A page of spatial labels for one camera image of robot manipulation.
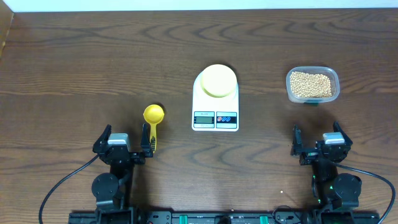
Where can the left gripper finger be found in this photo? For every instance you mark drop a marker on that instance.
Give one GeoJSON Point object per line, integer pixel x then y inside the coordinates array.
{"type": "Point", "coordinates": [145, 143]}
{"type": "Point", "coordinates": [101, 144]}

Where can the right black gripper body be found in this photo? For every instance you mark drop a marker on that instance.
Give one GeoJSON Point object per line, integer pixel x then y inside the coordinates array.
{"type": "Point", "coordinates": [308, 157]}

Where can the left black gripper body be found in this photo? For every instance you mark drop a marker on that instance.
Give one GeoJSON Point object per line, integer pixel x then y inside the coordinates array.
{"type": "Point", "coordinates": [134, 159]}

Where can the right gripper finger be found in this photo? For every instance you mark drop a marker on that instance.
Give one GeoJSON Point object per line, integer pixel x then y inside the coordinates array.
{"type": "Point", "coordinates": [297, 144]}
{"type": "Point", "coordinates": [337, 128]}

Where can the yellow measuring scoop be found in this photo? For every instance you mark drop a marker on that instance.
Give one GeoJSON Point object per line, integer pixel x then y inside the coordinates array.
{"type": "Point", "coordinates": [153, 115]}

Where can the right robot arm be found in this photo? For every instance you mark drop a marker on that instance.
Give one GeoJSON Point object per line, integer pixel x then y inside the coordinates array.
{"type": "Point", "coordinates": [333, 189]}

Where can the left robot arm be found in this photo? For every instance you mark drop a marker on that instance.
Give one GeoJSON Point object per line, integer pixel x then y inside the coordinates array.
{"type": "Point", "coordinates": [112, 189]}

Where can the white digital kitchen scale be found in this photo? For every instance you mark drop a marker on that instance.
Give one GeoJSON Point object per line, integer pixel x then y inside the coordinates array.
{"type": "Point", "coordinates": [214, 114]}

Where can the yellow bowl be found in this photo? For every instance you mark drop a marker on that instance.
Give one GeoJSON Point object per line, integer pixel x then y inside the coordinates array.
{"type": "Point", "coordinates": [218, 81]}

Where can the clear plastic container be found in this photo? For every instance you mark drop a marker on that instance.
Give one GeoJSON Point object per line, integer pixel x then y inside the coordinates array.
{"type": "Point", "coordinates": [330, 73]}

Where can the pile of soybeans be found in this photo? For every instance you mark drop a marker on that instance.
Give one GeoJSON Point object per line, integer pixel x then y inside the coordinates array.
{"type": "Point", "coordinates": [307, 85]}

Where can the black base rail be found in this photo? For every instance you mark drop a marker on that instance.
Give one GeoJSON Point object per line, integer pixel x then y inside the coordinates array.
{"type": "Point", "coordinates": [281, 216]}

